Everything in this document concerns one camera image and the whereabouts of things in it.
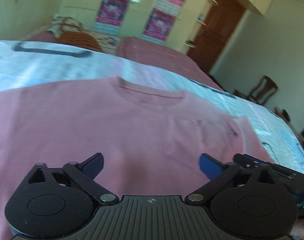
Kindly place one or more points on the patterned cream pillow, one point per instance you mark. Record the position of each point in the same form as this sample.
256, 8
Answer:
61, 24

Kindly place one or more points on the white patterned bed sheet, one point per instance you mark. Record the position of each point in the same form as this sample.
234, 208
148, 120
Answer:
27, 63

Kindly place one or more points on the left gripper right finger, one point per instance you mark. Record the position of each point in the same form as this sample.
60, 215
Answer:
211, 167

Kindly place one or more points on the dark wooden chair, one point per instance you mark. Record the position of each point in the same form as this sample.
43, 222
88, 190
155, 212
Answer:
261, 93

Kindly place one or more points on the folded maroon checked blanket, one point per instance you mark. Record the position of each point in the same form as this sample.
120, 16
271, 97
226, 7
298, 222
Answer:
145, 52

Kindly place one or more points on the lower right purple poster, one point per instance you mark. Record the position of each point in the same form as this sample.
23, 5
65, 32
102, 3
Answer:
158, 27

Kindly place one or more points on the orange knitted cushion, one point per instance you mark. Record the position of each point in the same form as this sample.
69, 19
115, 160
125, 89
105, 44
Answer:
79, 39

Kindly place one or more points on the brown wooden door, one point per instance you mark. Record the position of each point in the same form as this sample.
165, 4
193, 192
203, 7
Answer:
219, 25

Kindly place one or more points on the cream built-in wardrobe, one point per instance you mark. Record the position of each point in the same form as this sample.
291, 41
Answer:
136, 17

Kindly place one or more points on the cream arched headboard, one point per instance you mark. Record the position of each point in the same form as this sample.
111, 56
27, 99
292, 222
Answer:
19, 17

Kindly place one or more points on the lower left purple poster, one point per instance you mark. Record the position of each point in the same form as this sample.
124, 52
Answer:
110, 16

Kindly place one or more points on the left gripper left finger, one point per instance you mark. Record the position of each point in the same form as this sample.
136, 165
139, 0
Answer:
92, 166

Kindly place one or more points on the pink knit sweater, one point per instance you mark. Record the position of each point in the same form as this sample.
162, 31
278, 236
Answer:
151, 139

